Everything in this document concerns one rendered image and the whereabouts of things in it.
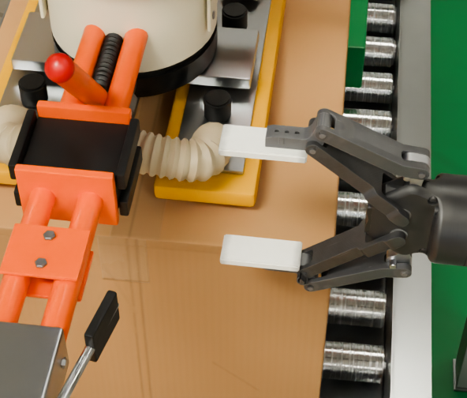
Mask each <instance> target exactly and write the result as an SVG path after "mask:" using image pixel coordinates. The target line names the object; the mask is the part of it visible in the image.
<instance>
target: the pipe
mask: <svg viewBox="0 0 467 398"><path fill-rule="evenodd" d="M217 29H218V42H217V49H216V52H215V56H214V58H213V59H212V61H211V63H210V65H209V66H208V67H207V68H206V69H205V71H203V72H202V74H201V75H199V76H198V77H197V78H196V79H194V80H193V81H190V82H189V83H188V84H201V85H210V86H220V87H230V88H247V89H249V88H251V83H252V75H253V70H254V65H255V60H256V52H257V47H258V42H259V31H258V30H254V29H243V28H225V27H217ZM52 54H55V52H54V42H53V36H52V29H51V26H50V16H49V13H46V16H45V17H44V18H41V15H40V13H38V12H29V14H28V17H27V20H26V22H25V24H24V27H23V30H22V33H21V36H20V38H19V40H18V43H17V46H16V48H15V51H14V53H13V57H12V58H11V62H12V66H13V69H23V70H33V71H43V72H45V71H44V68H45V61H46V60H47V59H48V58H49V56H51V55H52ZM135 90H136V84H135V88H134V91H133V96H132V99H131V103H130V105H129V108H130V109H131V111H132V118H135V114H136V109H137V106H138V103H139V99H140V97H136V96H135V94H134V93H135Z"/></svg>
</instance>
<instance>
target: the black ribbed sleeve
mask: <svg viewBox="0 0 467 398"><path fill-rule="evenodd" d="M122 43H123V39H122V37H121V36H120V35H118V34H117V33H108V34H107V35H106V37H105V40H104V43H103V48H102V51H101V52H100V56H99V60H98V62H97V66H96V68H95V73H94V77H93V79H94V80H95V81H96V82H97V83H98V84H100V85H101V86H102V87H103V88H104V89H105V90H106V92H109V88H110V83H111V81H112V77H113V75H114V70H115V67H116V64H117V61H118V56H119V53H120V50H121V45H122Z"/></svg>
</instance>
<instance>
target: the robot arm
mask: <svg viewBox="0 0 467 398"><path fill-rule="evenodd" d="M331 127H332V128H333V129H332V128H331ZM219 155H220V156H236V157H244V158H253V159H262V160H277V161H286V162H294V163H307V156H308V155H310V156H311V157H312V158H313V159H315V160H316V161H318V162H319V163H321V164H322V165H324V166H325V167H326V168H327V169H329V170H330V171H332V172H333V173H335V174H336V175H337V176H338V177H340V178H341V179H343V180H344V181H345V182H347V183H349V184H350V185H351V186H352V187H354V188H355V189H356V190H358V191H360V192H361V193H362V194H363V195H364V198H365V200H366V201H367V202H368V206H367V208H366V214H365V219H364V220H362V221H361V223H360V224H359V225H358V226H357V227H354V228H352V229H350V230H348V231H345V232H342V233H341V234H339V235H336V236H334V237H331V238H329V239H326V240H324V241H322V242H319V243H317V244H315V245H313V246H310V247H308V248H305V249H302V242H296V241H288V240H281V239H272V238H257V237H249V236H241V235H224V239H223V244H222V252H221V257H220V263H221V264H225V265H240V266H248V267H256V268H263V269H266V270H269V271H279V272H291V273H296V274H297V283H298V284H300V285H304V289H305V290H306V291H320V290H324V289H328V288H333V287H340V286H344V285H348V284H352V283H360V282H364V281H368V280H375V279H380V278H384V277H394V278H408V277H410V276H411V274H412V255H413V253H424V254H426V255H427V256H428V260H429V261H430V262H432V263H436V264H444V265H458V266H466V267H467V175H454V174H446V173H441V174H438V175H437V176H436V177H435V179H434V180H433V179H428V177H429V173H430V152H429V150H428V149H427V148H421V147H417V146H412V145H404V144H402V143H400V142H398V141H396V140H394V139H391V138H389V137H387V136H385V135H383V134H381V133H378V132H376V131H374V130H372V129H370V128H368V127H367V126H363V125H361V124H360V123H358V122H355V121H353V120H351V119H349V118H347V117H345V116H343V115H340V114H338V113H336V112H334V111H332V110H330V109H327V108H322V109H319V110H318V112H317V117H315V118H311V119H310V120H309V122H308V127H298V126H280V125H270V126H267V128H260V127H251V126H235V125H226V124H225V125H224V126H223V128H222V135H221V139H220V143H219ZM391 173H392V174H391ZM393 174H394V175H398V176H401V177H399V178H397V177H396V176H394V175H393ZM374 239H375V240H374ZM319 274H321V277H319Z"/></svg>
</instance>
